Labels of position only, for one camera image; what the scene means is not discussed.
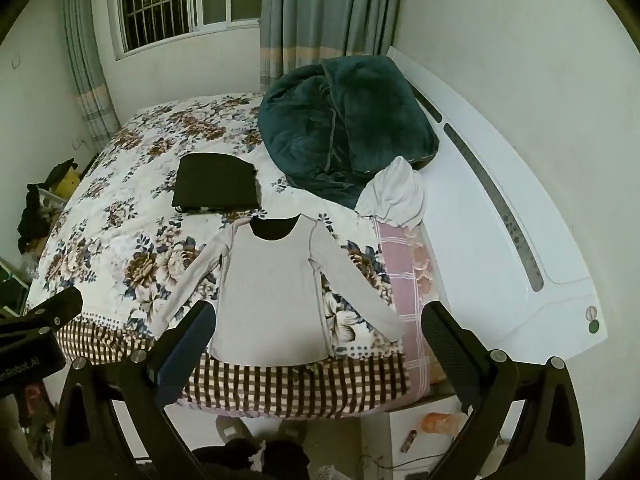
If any beige long sleeve shirt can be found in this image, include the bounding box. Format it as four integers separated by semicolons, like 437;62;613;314
150;214;405;366

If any dark clothes pile on left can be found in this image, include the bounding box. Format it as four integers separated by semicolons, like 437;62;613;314
17;158;78;255

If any floral bed quilt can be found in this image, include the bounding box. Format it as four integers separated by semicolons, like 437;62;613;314
27;92;412;418

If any small brown lighter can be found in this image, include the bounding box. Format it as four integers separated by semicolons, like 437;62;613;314
399;430;418;454

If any white bedside cabinet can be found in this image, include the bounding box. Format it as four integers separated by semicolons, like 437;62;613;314
360;392;526;480

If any yellow box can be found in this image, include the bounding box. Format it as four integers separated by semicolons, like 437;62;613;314
48;164;81;200

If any white bed headboard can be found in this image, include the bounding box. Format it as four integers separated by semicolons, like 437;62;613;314
387;48;608;363

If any pink checked bed sheet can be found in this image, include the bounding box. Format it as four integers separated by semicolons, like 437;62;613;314
373;220;445;402

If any black folded garment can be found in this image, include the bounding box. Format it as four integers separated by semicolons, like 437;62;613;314
171;153;259;214

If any white pillow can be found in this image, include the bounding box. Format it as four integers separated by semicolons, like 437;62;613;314
355;156;426;229

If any dark green plush blanket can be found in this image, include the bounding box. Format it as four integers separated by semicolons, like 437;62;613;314
257;55;439;209

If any left grey-green curtain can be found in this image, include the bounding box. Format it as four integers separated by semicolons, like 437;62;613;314
60;0;120;152

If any grey-green curtain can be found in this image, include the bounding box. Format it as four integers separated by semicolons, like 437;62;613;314
60;0;120;152
259;0;400;91

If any right grey-green curtain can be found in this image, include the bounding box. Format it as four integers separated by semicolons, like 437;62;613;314
259;0;400;91

